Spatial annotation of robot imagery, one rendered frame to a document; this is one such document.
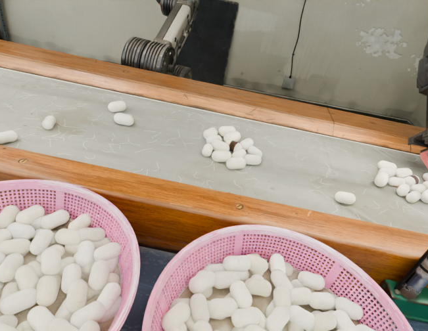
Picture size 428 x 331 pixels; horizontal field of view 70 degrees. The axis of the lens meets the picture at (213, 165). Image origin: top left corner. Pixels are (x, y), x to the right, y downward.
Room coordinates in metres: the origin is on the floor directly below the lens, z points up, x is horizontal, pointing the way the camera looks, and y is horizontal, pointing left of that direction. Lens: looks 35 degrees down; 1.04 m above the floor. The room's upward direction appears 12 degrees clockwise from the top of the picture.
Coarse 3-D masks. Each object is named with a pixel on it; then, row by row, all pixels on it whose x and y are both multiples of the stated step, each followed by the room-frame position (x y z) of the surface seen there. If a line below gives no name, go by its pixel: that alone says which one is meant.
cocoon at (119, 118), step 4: (116, 116) 0.51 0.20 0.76; (120, 116) 0.51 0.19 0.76; (124, 116) 0.51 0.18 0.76; (128, 116) 0.51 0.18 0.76; (132, 116) 0.52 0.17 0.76; (116, 120) 0.50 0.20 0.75; (120, 120) 0.50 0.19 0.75; (124, 120) 0.50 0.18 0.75; (128, 120) 0.50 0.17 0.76; (132, 120) 0.51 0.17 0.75; (124, 124) 0.50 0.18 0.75; (128, 124) 0.50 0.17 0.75
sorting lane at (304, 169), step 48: (0, 96) 0.52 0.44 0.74; (48, 96) 0.56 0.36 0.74; (96, 96) 0.61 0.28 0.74; (0, 144) 0.37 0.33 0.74; (48, 144) 0.40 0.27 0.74; (96, 144) 0.43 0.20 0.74; (144, 144) 0.46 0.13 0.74; (192, 144) 0.49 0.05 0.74; (288, 144) 0.57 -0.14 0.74; (336, 144) 0.61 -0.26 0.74; (240, 192) 0.38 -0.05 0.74; (288, 192) 0.41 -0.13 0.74; (336, 192) 0.43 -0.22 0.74; (384, 192) 0.46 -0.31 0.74
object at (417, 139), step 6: (426, 120) 0.61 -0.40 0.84; (426, 126) 0.60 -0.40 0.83; (420, 132) 0.56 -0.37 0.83; (426, 132) 0.55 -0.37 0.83; (408, 138) 0.59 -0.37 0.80; (414, 138) 0.57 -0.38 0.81; (420, 138) 0.57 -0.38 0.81; (408, 144) 0.58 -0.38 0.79; (414, 144) 0.58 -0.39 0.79; (420, 144) 0.57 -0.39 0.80; (426, 144) 0.57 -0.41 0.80
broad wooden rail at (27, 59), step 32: (0, 64) 0.65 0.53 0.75; (32, 64) 0.66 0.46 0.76; (64, 64) 0.68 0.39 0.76; (96, 64) 0.73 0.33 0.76; (160, 96) 0.66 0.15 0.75; (192, 96) 0.67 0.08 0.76; (224, 96) 0.69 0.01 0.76; (256, 96) 0.74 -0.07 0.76; (320, 128) 0.66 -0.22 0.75; (352, 128) 0.67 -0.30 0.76; (384, 128) 0.70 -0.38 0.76; (416, 128) 0.74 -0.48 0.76
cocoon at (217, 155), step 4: (216, 152) 0.45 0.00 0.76; (220, 152) 0.45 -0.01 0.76; (224, 152) 0.45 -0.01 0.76; (228, 152) 0.46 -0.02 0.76; (212, 156) 0.45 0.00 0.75; (216, 156) 0.45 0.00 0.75; (220, 156) 0.45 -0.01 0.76; (224, 156) 0.45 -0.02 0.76; (228, 156) 0.45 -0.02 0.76; (216, 160) 0.45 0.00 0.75; (220, 160) 0.45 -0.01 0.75; (224, 160) 0.45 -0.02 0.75
